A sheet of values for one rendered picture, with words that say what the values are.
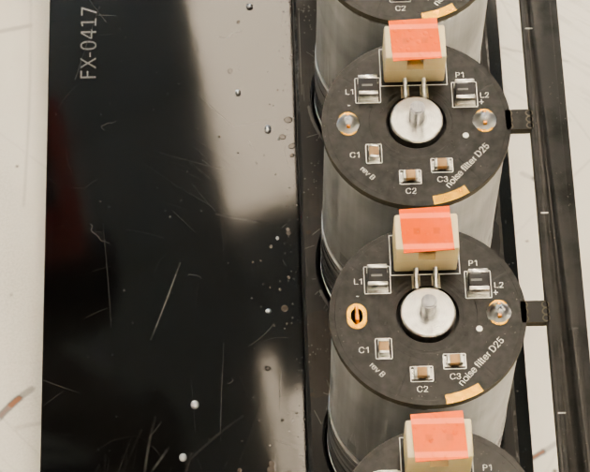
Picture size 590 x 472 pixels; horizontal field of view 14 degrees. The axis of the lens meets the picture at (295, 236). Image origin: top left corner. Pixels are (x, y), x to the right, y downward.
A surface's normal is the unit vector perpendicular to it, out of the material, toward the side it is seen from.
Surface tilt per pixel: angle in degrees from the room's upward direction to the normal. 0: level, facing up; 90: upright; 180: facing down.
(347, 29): 90
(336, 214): 90
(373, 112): 0
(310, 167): 0
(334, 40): 90
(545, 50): 0
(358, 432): 90
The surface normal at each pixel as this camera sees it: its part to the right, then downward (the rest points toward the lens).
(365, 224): -0.51, 0.76
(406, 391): 0.00, -0.45
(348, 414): -0.83, 0.50
